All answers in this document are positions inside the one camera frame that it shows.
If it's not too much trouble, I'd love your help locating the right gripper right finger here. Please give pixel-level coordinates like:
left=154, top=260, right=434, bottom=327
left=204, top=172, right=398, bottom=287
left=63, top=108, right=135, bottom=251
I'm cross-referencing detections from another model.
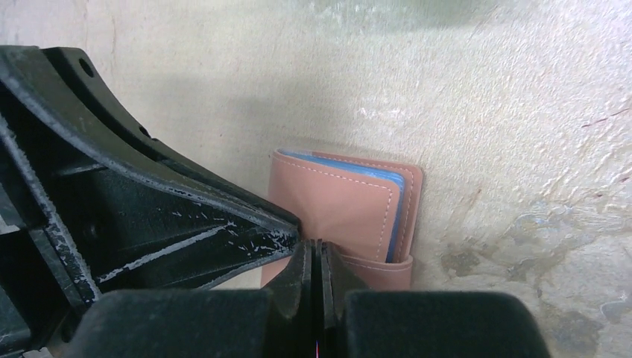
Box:
left=315, top=240, right=367, bottom=357

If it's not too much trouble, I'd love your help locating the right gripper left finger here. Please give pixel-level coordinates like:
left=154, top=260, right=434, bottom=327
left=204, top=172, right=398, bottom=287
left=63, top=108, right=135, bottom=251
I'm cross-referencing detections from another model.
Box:
left=264, top=242, right=313, bottom=357

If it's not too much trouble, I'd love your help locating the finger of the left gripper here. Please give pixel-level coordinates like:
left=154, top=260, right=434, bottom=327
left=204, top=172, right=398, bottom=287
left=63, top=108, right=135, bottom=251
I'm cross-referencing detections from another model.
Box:
left=1, top=45, right=300, bottom=357

